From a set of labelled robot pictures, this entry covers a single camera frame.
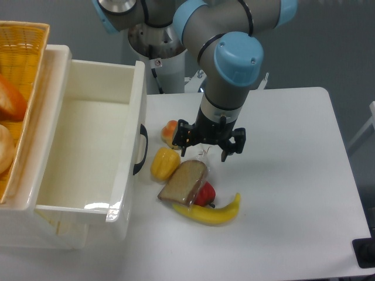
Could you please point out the yellow wicker basket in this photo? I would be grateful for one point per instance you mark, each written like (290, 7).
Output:
(22, 49)

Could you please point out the white open drawer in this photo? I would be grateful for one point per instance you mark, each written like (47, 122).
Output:
(88, 176)

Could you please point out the yellow banana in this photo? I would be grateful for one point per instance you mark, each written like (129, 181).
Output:
(210, 216)

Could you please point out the white frame at right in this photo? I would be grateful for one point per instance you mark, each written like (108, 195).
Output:
(362, 134)

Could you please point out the yellow bell pepper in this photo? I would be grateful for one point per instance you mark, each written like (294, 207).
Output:
(165, 162)

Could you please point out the pale round bread roll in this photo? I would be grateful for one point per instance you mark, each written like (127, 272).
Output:
(7, 149)

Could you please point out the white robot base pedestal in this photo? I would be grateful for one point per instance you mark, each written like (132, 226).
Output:
(163, 55)

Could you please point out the orange bread loaf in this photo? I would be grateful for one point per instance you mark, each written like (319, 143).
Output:
(13, 104)

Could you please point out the black device at edge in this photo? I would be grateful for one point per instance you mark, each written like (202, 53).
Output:
(364, 252)

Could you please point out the orange pastry bun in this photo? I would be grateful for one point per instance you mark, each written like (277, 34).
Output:
(167, 133)

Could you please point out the red bell pepper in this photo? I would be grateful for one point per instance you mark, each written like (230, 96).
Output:
(206, 196)

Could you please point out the bagged brown toast slice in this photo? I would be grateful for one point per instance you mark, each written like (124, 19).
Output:
(185, 183)

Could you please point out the black drawer handle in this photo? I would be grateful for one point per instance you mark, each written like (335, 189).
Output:
(143, 150)

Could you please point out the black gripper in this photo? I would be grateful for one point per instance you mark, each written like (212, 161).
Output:
(213, 126)

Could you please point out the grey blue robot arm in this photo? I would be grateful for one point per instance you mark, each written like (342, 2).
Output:
(222, 40)

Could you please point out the white drawer cabinet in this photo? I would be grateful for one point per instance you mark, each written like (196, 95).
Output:
(22, 224)

